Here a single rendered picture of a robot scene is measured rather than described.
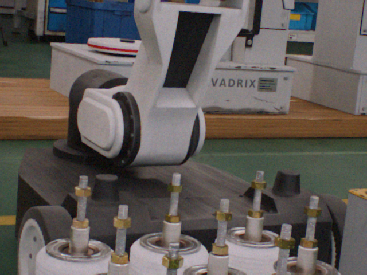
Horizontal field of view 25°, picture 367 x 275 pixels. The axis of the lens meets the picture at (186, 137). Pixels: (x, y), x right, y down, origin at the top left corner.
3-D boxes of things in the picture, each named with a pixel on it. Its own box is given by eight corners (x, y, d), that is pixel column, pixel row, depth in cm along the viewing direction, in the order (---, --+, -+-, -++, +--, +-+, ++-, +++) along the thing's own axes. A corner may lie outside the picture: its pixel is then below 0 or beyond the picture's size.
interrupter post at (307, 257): (303, 268, 98) (307, 242, 97) (319, 274, 96) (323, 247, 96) (290, 271, 96) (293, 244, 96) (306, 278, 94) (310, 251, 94)
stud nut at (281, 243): (273, 247, 78) (273, 239, 78) (274, 242, 80) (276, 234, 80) (293, 250, 78) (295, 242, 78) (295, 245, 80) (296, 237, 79)
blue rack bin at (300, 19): (240, 23, 670) (242, -4, 666) (280, 26, 687) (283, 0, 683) (272, 28, 626) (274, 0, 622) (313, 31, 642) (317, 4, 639)
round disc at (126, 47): (75, 47, 325) (77, 33, 324) (146, 50, 338) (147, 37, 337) (103, 57, 298) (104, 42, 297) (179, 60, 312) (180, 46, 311)
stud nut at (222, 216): (232, 222, 89) (233, 214, 88) (217, 221, 88) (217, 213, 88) (229, 216, 90) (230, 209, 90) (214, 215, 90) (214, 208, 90)
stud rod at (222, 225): (223, 267, 90) (230, 201, 89) (214, 267, 90) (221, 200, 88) (222, 264, 91) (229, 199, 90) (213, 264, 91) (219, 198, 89)
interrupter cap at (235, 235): (276, 234, 110) (277, 228, 110) (287, 252, 103) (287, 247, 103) (220, 230, 110) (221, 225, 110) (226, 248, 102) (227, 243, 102)
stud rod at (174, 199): (165, 233, 101) (171, 173, 99) (171, 232, 101) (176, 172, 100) (171, 235, 100) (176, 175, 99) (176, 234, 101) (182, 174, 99)
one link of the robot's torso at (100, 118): (74, 145, 170) (78, 81, 167) (161, 144, 179) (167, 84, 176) (110, 169, 152) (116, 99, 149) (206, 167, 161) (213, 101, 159)
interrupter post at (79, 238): (64, 255, 95) (66, 227, 94) (73, 248, 97) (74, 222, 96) (84, 258, 94) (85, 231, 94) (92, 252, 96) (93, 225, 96)
